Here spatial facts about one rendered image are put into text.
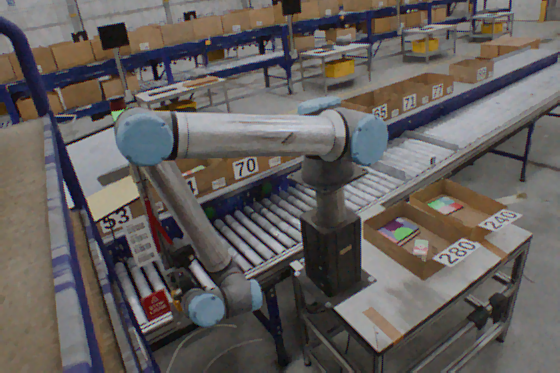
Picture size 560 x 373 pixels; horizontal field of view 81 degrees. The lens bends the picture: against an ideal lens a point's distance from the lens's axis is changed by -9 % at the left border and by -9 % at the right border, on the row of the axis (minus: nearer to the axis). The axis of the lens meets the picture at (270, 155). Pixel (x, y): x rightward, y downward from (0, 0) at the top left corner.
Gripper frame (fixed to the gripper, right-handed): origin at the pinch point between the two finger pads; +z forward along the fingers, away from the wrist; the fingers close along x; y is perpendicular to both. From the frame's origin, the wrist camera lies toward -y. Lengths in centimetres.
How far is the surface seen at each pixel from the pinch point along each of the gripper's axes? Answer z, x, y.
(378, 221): 3, 98, 18
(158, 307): 14.0, -9.6, 5.0
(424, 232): -10, 110, 31
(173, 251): -1.8, 2.8, -13.9
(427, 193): 1, 135, 19
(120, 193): 0.1, -6.3, -41.0
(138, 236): -2.2, -6.5, -24.1
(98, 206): -2.5, -15.1, -39.3
